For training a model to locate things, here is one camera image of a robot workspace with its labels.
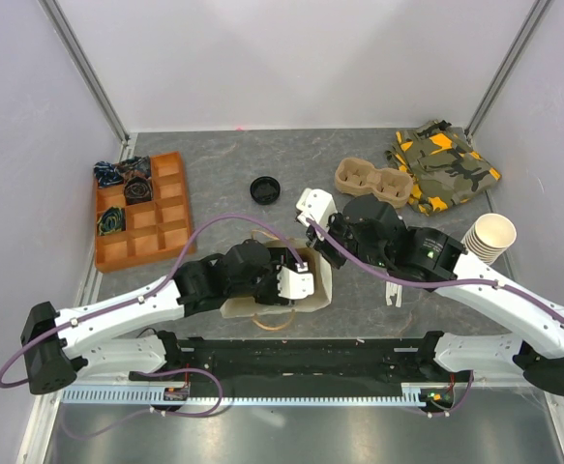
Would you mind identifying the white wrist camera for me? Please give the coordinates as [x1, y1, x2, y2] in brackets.
[277, 264, 314, 301]
[295, 188, 338, 229]

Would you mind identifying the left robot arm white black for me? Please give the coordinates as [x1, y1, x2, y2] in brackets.
[21, 240, 297, 395]

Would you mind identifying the purple cable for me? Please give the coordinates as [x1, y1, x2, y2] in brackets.
[0, 214, 310, 440]
[305, 217, 564, 420]

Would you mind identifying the blue yellow rolled cloth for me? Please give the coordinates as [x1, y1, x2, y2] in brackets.
[96, 207, 126, 237]

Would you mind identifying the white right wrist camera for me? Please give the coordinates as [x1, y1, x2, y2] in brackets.
[295, 188, 338, 229]

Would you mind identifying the camouflage folded cloth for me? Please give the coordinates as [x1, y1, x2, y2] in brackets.
[385, 120, 501, 216]

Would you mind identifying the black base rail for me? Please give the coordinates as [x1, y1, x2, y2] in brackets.
[156, 331, 470, 397]

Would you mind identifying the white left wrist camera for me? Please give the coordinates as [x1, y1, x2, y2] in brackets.
[277, 264, 314, 301]

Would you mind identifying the brown patterned rolled cloth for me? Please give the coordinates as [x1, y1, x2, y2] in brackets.
[123, 176, 153, 205]

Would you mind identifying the blue patterned rolled cloth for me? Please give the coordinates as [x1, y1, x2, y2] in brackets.
[93, 161, 124, 189]

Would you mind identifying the white wrapped straw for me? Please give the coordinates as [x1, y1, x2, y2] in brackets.
[385, 281, 399, 306]
[395, 285, 403, 307]

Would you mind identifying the beige paper bag with handles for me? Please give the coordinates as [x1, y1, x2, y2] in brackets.
[221, 238, 333, 333]

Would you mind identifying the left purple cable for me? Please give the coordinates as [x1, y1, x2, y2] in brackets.
[0, 214, 310, 440]

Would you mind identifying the slotted cable duct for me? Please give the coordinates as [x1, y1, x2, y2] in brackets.
[61, 384, 437, 407]

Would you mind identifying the brown cardboard cup carrier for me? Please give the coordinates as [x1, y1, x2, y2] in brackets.
[334, 158, 413, 209]

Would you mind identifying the black cup lid on table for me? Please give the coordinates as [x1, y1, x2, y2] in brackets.
[250, 176, 281, 206]

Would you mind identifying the orange compartment tray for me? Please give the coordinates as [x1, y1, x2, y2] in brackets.
[94, 152, 196, 274]

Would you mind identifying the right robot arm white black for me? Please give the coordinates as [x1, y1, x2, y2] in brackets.
[296, 189, 564, 396]

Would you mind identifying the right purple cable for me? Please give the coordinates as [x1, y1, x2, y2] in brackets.
[305, 217, 564, 420]

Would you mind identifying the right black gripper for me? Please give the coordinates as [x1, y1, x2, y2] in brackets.
[306, 211, 390, 270]

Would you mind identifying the dark patterned rolled cloth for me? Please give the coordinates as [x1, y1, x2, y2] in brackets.
[115, 156, 152, 178]

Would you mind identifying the stack of paper cups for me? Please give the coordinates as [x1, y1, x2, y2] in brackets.
[462, 213, 518, 265]

